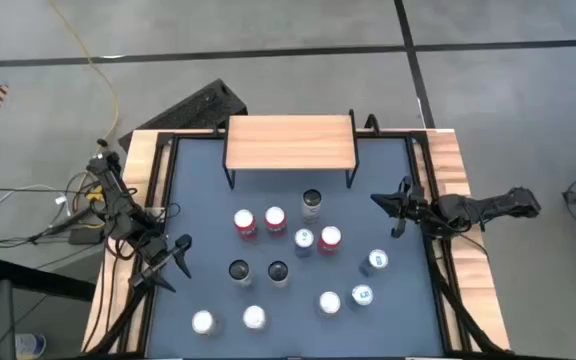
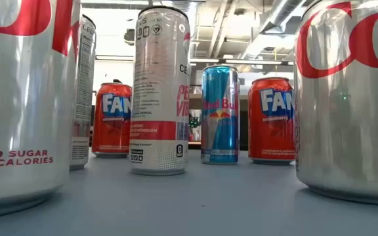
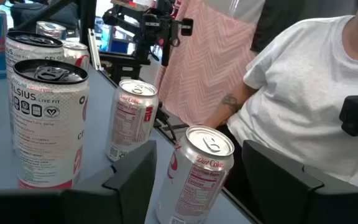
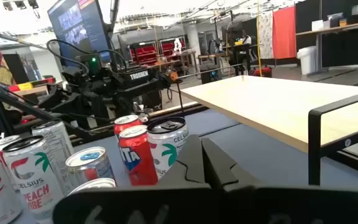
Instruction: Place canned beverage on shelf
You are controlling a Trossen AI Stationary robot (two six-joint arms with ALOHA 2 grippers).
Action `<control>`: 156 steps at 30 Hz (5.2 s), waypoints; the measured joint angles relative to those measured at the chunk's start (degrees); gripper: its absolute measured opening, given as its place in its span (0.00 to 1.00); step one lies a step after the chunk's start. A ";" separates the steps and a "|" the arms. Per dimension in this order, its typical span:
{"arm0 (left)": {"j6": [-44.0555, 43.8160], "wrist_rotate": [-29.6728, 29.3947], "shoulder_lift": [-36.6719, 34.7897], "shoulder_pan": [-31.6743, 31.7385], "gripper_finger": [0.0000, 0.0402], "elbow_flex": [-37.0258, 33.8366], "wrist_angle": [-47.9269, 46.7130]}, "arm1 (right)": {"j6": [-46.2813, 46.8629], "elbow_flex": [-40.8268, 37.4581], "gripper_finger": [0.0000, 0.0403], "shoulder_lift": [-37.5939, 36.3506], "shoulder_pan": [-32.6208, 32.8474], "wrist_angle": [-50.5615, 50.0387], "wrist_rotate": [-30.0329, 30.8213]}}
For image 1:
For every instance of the blue-grey table mat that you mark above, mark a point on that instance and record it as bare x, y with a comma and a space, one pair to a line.
203, 175

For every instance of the white blue cup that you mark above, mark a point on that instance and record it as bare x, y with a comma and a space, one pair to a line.
30, 345

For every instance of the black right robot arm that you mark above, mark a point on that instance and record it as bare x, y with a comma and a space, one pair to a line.
493, 205

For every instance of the red Fanta can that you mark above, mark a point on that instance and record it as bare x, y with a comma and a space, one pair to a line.
329, 239
244, 222
275, 220

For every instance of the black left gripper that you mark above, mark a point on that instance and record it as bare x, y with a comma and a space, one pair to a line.
155, 247

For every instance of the blue silver Red Bull can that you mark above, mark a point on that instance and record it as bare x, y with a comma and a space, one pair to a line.
304, 240
375, 260
362, 295

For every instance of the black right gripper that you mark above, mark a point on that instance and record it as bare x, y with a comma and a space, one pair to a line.
413, 205

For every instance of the black power adapter box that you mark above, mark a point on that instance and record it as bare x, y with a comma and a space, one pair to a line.
85, 236

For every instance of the wooden shelf with black frame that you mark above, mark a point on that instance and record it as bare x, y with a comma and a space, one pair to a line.
290, 142

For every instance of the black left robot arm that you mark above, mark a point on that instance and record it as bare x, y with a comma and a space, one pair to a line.
115, 200

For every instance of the silver Diet Coke can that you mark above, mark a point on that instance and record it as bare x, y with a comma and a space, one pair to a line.
329, 302
254, 317
203, 322

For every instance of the black floor beam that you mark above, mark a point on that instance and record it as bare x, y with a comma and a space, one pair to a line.
38, 280

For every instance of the white Celsius can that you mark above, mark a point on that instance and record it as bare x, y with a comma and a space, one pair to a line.
311, 202
239, 271
278, 271

